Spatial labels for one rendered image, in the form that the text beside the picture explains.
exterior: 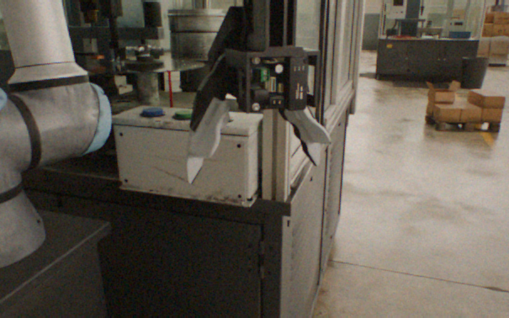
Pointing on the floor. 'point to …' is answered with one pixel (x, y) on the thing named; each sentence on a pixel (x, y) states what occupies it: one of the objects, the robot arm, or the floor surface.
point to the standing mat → (419, 85)
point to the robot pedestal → (49, 275)
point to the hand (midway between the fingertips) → (254, 172)
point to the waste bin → (473, 72)
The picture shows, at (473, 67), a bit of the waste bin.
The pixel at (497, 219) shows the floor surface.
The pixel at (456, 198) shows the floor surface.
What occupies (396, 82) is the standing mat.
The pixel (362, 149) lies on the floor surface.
